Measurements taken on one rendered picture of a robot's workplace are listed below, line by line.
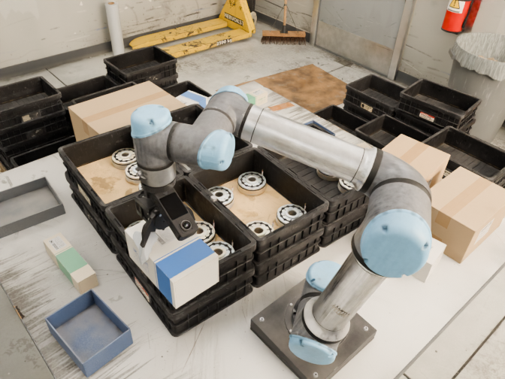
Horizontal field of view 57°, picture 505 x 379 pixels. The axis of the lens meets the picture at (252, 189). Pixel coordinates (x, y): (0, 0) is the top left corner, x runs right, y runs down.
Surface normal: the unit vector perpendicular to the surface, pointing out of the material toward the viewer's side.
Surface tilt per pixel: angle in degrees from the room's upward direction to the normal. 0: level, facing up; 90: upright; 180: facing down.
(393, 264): 86
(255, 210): 0
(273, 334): 3
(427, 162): 0
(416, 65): 90
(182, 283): 90
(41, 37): 90
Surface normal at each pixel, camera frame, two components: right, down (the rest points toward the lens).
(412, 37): -0.75, 0.40
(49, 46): 0.66, 0.50
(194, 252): 0.04, -0.77
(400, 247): -0.26, 0.55
